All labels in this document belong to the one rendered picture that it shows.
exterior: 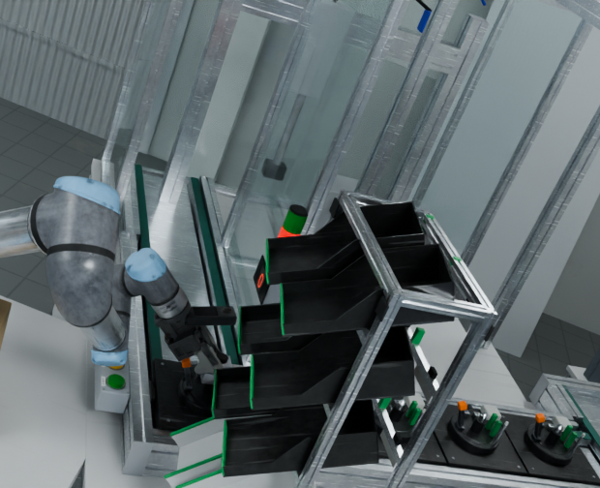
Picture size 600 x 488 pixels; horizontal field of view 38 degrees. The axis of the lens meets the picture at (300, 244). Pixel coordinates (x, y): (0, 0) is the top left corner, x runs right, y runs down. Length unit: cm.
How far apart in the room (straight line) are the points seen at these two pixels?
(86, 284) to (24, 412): 66
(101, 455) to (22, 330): 46
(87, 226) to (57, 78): 409
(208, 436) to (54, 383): 47
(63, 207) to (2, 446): 67
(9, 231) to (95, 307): 22
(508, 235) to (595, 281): 96
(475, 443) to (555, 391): 56
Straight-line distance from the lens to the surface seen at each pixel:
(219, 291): 258
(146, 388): 212
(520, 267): 295
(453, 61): 303
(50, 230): 158
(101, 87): 551
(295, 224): 209
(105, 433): 213
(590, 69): 488
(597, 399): 305
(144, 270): 186
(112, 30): 540
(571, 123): 487
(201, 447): 191
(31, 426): 210
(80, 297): 154
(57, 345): 234
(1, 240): 169
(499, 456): 244
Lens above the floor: 227
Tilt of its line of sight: 26 degrees down
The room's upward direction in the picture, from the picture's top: 22 degrees clockwise
